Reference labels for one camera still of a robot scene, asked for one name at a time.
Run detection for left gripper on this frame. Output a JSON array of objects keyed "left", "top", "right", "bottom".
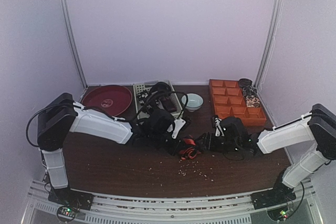
[{"left": 149, "top": 131, "right": 188, "bottom": 156}]

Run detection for red navy striped tie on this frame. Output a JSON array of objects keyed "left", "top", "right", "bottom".
[{"left": 178, "top": 138, "right": 203, "bottom": 160}]

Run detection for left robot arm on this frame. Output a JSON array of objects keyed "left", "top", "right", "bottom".
[{"left": 25, "top": 93, "right": 186, "bottom": 205}]

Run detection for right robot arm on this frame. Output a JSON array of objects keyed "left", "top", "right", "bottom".
[{"left": 195, "top": 103, "right": 335, "bottom": 204}]

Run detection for dark ties in basket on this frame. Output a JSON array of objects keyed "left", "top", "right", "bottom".
[{"left": 136, "top": 82, "right": 177, "bottom": 115}]

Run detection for beige plastic basket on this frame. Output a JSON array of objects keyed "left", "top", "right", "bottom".
[{"left": 133, "top": 81, "right": 184, "bottom": 120}]

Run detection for pale blue ceramic bowl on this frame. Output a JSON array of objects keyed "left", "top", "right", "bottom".
[{"left": 181, "top": 93, "right": 204, "bottom": 112}]

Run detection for red round tray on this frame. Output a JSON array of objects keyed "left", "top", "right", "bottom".
[{"left": 81, "top": 85, "right": 133, "bottom": 116}]

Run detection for orange compartment organizer box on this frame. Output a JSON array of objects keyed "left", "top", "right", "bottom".
[{"left": 209, "top": 79, "right": 267, "bottom": 126}]

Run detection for rolled patterned tie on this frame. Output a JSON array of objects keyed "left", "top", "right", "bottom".
[
  {"left": 245, "top": 95, "right": 261, "bottom": 108},
  {"left": 242, "top": 86, "right": 257, "bottom": 97}
]

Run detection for rolled dark tie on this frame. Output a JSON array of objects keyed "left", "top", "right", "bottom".
[{"left": 238, "top": 78, "right": 253, "bottom": 88}]

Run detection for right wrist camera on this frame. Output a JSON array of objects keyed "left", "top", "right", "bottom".
[{"left": 211, "top": 115, "right": 226, "bottom": 137}]

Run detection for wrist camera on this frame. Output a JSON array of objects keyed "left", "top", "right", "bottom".
[
  {"left": 167, "top": 116, "right": 191, "bottom": 139},
  {"left": 211, "top": 115, "right": 226, "bottom": 137}
]

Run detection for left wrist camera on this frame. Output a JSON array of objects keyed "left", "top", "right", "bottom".
[{"left": 167, "top": 116, "right": 191, "bottom": 139}]

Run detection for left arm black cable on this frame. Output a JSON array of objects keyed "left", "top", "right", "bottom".
[{"left": 128, "top": 90, "right": 190, "bottom": 125}]

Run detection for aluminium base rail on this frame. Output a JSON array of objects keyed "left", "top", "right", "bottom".
[{"left": 21, "top": 179, "right": 324, "bottom": 223}]

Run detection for left aluminium frame post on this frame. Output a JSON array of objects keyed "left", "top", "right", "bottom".
[{"left": 60, "top": 0, "right": 88, "bottom": 89}]

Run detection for aluminium frame post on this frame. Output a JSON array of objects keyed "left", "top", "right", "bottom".
[
  {"left": 60, "top": 0, "right": 88, "bottom": 89},
  {"left": 255, "top": 0, "right": 283, "bottom": 90}
]

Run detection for right aluminium frame post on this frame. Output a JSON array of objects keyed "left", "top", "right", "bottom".
[{"left": 255, "top": 0, "right": 283, "bottom": 90}]

